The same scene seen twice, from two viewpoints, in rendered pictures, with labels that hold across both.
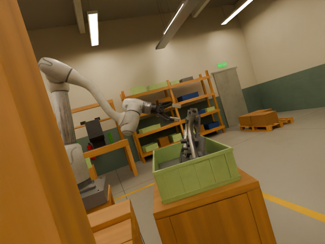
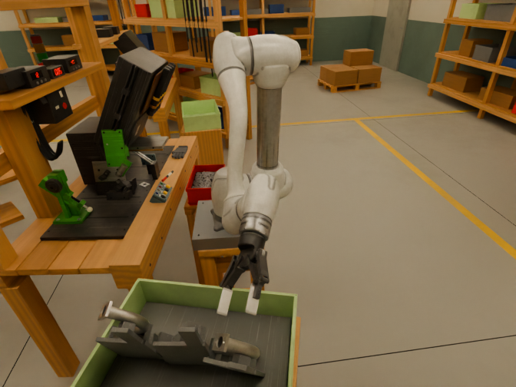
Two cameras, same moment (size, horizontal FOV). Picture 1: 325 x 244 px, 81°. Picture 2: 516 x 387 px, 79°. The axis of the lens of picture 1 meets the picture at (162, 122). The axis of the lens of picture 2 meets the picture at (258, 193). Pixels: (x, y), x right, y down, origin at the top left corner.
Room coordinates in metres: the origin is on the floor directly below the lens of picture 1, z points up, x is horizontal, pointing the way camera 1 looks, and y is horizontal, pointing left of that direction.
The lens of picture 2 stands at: (1.57, -0.64, 1.87)
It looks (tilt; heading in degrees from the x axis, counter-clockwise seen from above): 32 degrees down; 102
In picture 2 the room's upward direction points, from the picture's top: 2 degrees counter-clockwise
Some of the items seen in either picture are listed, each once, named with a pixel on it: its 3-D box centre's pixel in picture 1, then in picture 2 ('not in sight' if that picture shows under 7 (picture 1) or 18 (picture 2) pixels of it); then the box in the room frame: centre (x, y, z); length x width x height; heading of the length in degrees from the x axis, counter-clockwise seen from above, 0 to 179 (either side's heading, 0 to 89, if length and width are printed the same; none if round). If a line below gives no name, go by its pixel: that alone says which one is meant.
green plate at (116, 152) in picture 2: not in sight; (117, 146); (0.44, 0.85, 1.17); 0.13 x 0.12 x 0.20; 101
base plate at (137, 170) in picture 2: not in sight; (123, 182); (0.37, 0.91, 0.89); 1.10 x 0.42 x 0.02; 101
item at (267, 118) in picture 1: (262, 119); not in sight; (5.53, -2.81, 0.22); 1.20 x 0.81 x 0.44; 13
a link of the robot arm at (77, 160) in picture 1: (71, 164); (229, 190); (1.17, 0.61, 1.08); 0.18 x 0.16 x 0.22; 26
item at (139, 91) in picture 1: (174, 113); not in sight; (6.27, -0.47, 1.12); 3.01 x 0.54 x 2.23; 108
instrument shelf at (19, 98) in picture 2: not in sight; (44, 81); (0.11, 0.86, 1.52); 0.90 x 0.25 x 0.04; 101
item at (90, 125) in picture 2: not in sight; (100, 150); (0.21, 0.99, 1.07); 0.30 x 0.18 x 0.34; 101
